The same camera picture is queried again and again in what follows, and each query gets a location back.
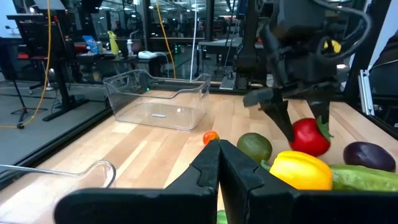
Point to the olive green avocado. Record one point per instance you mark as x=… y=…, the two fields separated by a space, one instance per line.
x=253 y=146

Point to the yellow spray bottle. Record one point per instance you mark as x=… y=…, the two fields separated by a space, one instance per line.
x=113 y=45

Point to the aluminium extrusion bracket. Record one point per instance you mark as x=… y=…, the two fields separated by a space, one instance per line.
x=366 y=93

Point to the clear plastic bin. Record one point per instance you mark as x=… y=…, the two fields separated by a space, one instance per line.
x=93 y=177
x=155 y=118

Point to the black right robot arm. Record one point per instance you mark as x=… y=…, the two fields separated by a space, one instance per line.
x=248 y=46

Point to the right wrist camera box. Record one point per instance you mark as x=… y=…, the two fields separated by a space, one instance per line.
x=298 y=15

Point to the small orange cherry tomato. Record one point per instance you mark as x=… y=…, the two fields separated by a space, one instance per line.
x=210 y=137

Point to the yellow bell pepper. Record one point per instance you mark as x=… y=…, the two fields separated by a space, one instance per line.
x=298 y=171

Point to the black standing desk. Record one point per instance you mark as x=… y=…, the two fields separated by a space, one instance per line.
x=40 y=34

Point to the round purple eggplant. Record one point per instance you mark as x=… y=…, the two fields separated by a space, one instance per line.
x=368 y=155

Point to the white electronic device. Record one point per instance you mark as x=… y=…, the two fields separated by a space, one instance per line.
x=146 y=55

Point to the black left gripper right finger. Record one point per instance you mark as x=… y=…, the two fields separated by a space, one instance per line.
x=280 y=208

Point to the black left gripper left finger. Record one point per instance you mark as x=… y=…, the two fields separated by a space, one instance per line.
x=140 y=208

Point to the blue box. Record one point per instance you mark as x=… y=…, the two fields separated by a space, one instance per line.
x=90 y=44

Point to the green bell pepper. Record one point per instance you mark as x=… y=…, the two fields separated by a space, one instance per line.
x=222 y=218

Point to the black table edge rail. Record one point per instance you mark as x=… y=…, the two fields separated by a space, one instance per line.
x=46 y=152

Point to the black workbench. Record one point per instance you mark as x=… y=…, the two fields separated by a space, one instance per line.
x=217 y=46

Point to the black office desk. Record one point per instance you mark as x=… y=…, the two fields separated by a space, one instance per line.
x=124 y=60

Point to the white bottle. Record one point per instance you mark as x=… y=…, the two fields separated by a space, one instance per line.
x=130 y=49

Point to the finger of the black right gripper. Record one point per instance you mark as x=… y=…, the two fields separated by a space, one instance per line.
x=276 y=115
x=320 y=109

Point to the black rig frame post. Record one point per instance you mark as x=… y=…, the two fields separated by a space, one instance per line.
x=360 y=62

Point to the dark purple eggplant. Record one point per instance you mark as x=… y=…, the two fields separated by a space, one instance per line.
x=363 y=178

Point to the black tripod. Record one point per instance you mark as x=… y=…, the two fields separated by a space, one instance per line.
x=7 y=59

